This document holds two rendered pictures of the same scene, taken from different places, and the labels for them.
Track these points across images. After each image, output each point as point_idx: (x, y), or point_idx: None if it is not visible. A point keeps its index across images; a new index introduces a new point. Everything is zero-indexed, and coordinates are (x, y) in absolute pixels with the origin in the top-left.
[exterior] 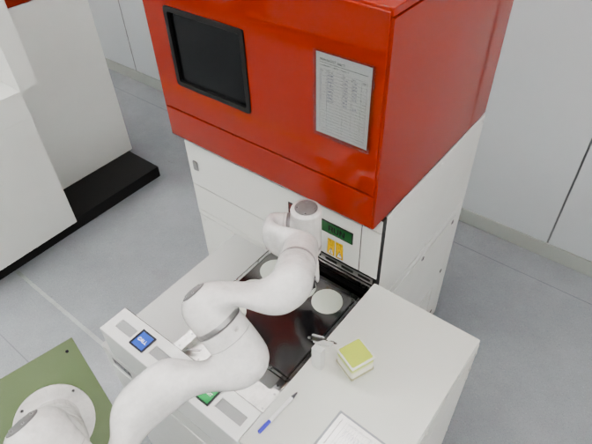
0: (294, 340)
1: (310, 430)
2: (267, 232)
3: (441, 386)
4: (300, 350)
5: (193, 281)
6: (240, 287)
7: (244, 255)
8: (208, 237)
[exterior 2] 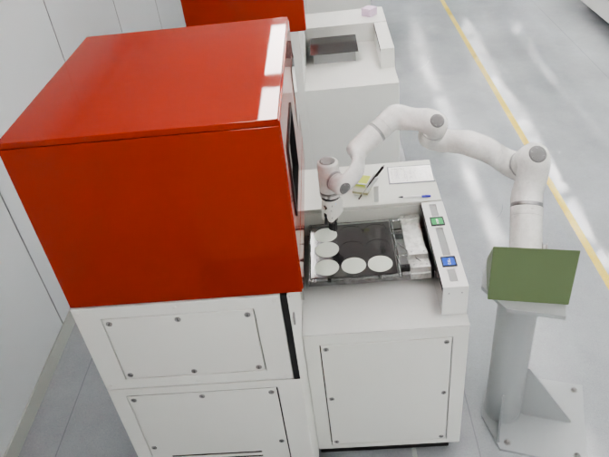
0: (365, 230)
1: (409, 186)
2: (360, 164)
3: (341, 169)
4: (369, 225)
5: (372, 322)
6: (418, 111)
7: (319, 314)
8: (304, 395)
